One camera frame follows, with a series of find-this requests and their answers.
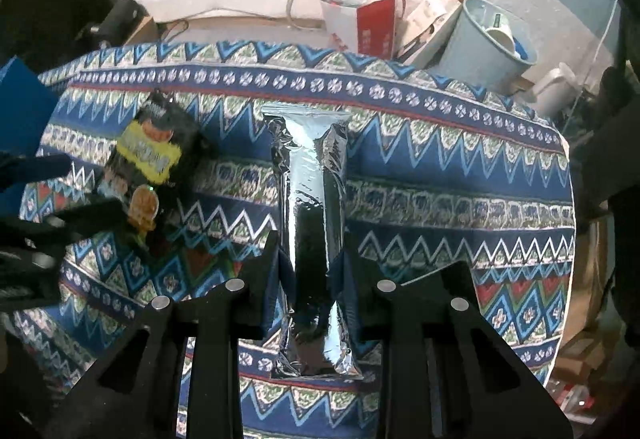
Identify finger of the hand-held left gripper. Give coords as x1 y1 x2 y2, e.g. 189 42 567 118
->
0 153 74 194
0 196 127 252

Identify black snack packet orange picture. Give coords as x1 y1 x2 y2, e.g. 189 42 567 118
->
97 91 216 250

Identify blue cardboard box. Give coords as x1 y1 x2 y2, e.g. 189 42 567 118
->
0 56 59 220

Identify light blue bin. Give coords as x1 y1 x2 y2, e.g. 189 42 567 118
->
432 0 538 92

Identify patterned blue tablecloth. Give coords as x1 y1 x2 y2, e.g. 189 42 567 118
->
10 40 578 439

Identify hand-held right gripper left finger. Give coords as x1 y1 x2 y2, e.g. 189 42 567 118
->
42 231 282 439

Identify black device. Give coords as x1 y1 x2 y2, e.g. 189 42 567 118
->
75 0 147 50

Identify white jug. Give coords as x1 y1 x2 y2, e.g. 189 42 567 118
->
525 63 583 120

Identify small brown cardboard box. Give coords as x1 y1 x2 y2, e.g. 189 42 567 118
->
125 16 157 46

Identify brown cardboard boxes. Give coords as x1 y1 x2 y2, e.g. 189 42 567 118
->
550 219 618 420

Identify black chair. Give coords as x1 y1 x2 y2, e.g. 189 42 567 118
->
572 66 640 230

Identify folded cardboard piece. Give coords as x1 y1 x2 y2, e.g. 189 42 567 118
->
400 0 481 64

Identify red white paper bag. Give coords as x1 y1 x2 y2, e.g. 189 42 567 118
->
319 0 407 57

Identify thin white cord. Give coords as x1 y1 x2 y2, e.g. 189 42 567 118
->
570 0 621 120

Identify white paper cup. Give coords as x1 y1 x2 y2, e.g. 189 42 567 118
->
482 14 519 58

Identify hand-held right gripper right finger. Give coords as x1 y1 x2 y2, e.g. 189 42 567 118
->
342 246 576 439

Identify silver foil snack packet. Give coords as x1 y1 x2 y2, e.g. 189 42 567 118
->
261 103 365 381

